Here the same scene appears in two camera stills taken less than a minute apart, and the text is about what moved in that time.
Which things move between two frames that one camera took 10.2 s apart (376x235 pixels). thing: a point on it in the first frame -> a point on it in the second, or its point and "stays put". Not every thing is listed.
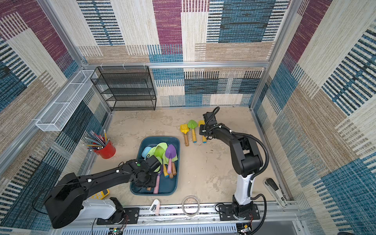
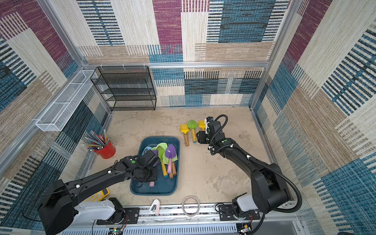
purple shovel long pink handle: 157,183 -> 155,152
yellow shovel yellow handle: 202,122 stays put
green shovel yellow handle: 193,124 stays put
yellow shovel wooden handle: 184,128 stays put
